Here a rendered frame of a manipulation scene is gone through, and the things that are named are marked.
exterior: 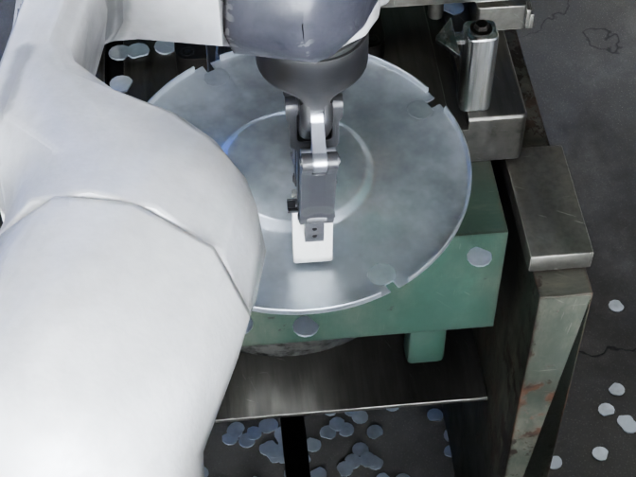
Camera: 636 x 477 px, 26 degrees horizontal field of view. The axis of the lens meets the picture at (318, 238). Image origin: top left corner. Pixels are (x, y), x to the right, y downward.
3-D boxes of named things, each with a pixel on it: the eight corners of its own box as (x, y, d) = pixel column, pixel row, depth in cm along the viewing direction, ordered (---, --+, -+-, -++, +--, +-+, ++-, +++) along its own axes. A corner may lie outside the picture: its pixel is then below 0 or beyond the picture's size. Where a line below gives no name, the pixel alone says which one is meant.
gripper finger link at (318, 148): (331, 70, 92) (339, 124, 88) (330, 127, 96) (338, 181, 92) (295, 72, 92) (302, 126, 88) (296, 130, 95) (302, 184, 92)
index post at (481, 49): (490, 111, 129) (501, 32, 122) (459, 113, 129) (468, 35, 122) (485, 90, 131) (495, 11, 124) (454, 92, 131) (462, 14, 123)
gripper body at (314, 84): (250, -21, 92) (255, 82, 99) (257, 64, 86) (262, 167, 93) (362, -27, 92) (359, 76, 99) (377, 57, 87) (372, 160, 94)
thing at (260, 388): (487, 400, 156) (487, 397, 155) (105, 432, 153) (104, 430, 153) (431, 136, 183) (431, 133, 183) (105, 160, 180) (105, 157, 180)
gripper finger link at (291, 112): (341, 86, 94) (343, 100, 93) (339, 201, 102) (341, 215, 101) (284, 90, 93) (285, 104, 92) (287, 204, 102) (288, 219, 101)
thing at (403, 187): (58, 132, 116) (56, 126, 115) (344, 5, 126) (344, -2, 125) (233, 378, 101) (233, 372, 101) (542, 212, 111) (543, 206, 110)
